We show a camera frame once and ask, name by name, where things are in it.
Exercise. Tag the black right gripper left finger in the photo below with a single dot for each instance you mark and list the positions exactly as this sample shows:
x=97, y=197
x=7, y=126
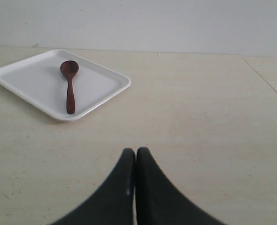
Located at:
x=112, y=202

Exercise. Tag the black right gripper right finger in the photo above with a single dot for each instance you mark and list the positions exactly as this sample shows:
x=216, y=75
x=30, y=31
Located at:
x=159, y=202

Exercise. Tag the dark red wooden spoon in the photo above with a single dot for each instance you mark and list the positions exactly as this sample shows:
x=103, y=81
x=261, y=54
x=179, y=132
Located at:
x=69, y=69

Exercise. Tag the white rectangular plastic tray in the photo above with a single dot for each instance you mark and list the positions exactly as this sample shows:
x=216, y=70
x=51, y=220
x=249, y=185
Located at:
x=38, y=81

